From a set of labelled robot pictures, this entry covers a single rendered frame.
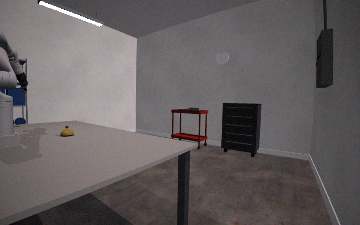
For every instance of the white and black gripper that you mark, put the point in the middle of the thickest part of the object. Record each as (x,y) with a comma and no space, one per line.
(21,77)

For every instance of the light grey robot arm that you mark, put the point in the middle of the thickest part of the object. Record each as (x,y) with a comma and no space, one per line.
(8,80)

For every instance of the yellow dome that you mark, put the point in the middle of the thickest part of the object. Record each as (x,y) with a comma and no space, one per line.
(67,132)

